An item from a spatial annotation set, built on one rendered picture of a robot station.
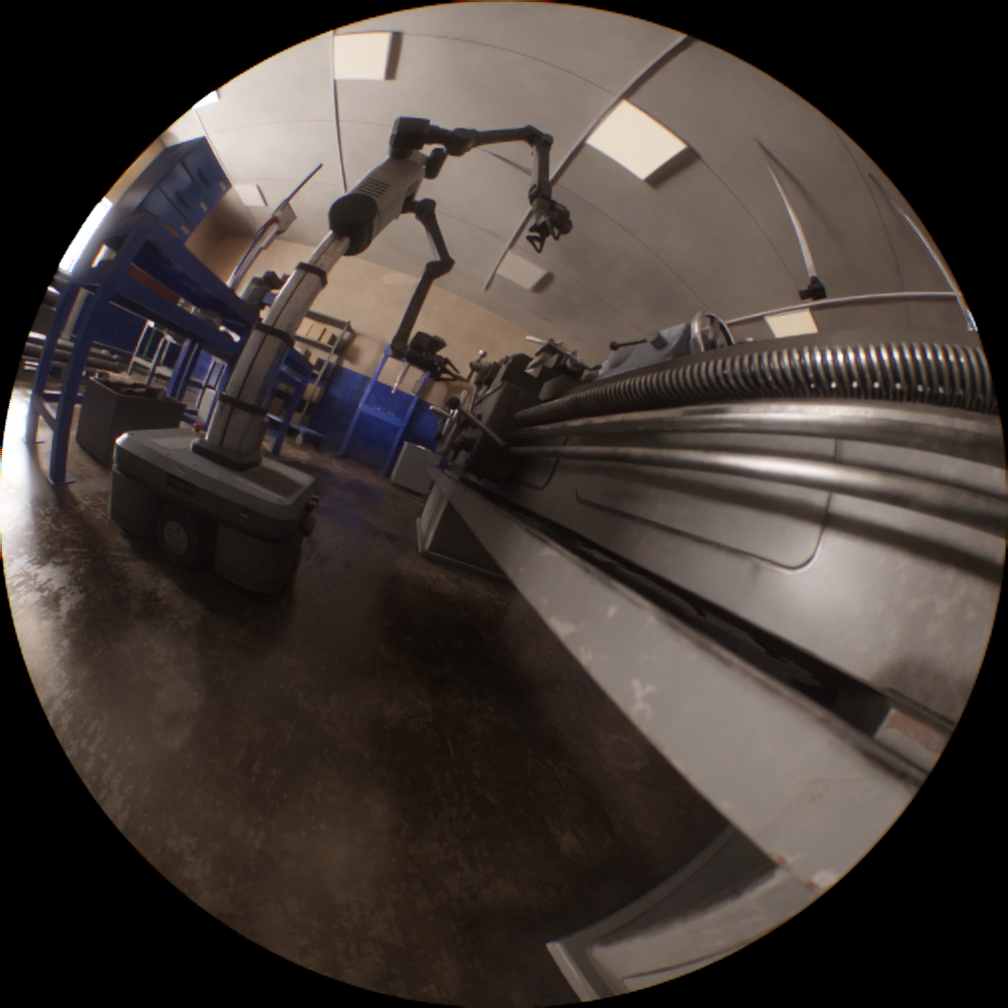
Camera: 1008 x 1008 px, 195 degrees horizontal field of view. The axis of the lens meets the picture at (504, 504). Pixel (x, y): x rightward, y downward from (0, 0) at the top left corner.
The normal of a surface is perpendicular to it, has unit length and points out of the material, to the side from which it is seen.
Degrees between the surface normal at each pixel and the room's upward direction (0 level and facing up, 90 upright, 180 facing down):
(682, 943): 90
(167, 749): 0
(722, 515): 90
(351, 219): 90
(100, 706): 0
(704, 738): 90
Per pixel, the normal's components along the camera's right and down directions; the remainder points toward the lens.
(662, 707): -0.87, -0.36
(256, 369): 0.44, 0.23
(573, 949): 0.40, -0.92
